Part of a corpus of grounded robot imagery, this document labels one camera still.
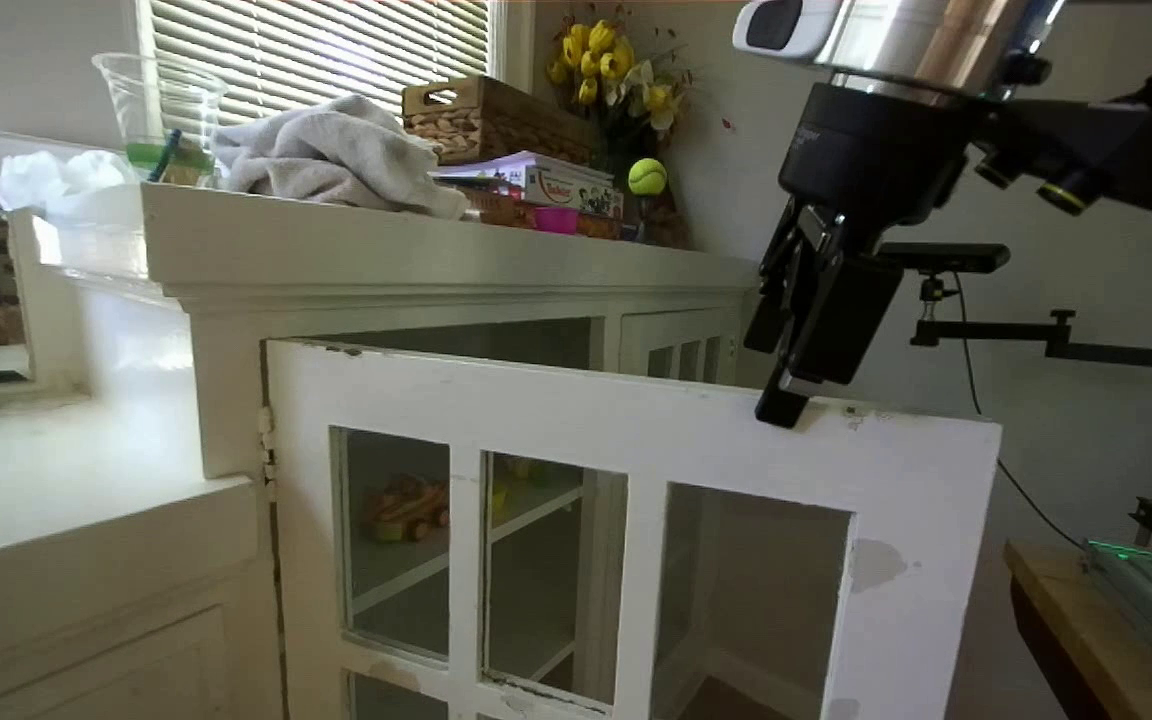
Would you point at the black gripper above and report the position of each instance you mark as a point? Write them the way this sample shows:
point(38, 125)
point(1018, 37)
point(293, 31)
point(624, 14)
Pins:
point(877, 152)

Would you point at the white glass-paned cabinet door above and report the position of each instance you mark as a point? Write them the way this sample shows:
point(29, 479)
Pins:
point(920, 505)
point(635, 343)

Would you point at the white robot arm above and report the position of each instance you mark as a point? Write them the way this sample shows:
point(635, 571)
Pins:
point(920, 35)

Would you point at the white hutch cabinet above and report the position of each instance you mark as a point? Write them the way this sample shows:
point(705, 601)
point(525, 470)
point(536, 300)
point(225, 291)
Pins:
point(338, 247)

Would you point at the low white drawer cabinet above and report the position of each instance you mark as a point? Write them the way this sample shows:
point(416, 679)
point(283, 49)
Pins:
point(68, 601)

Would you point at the yellow tennis ball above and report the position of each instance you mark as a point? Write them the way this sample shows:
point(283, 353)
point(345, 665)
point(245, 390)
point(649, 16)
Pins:
point(646, 177)

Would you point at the yellow artificial flowers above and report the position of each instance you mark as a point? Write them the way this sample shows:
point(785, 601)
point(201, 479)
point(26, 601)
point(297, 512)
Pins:
point(601, 61)

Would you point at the brown wicker basket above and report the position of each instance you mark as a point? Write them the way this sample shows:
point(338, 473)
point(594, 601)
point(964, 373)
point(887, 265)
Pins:
point(482, 118)

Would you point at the wooden table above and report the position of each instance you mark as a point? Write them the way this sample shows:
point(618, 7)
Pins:
point(1099, 652)

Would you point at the yellow brown toy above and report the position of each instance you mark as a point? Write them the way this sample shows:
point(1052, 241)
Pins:
point(405, 512)

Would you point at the grey towel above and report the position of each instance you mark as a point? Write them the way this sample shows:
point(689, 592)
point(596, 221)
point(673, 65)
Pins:
point(338, 152)

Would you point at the white window blinds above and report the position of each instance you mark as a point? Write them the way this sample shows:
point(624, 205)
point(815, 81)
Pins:
point(320, 55)

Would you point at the clear plastic cup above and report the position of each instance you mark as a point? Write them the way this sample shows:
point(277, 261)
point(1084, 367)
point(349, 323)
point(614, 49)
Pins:
point(156, 93)

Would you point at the white plastic bag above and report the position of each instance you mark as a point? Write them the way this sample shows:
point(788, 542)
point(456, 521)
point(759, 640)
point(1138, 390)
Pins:
point(61, 183)

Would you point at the black stereo camera bar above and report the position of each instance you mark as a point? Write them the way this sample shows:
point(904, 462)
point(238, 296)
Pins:
point(959, 256)

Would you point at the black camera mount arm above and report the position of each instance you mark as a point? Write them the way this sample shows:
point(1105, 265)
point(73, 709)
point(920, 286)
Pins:
point(1111, 353)

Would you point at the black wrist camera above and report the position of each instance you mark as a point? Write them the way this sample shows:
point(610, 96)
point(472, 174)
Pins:
point(1111, 148)

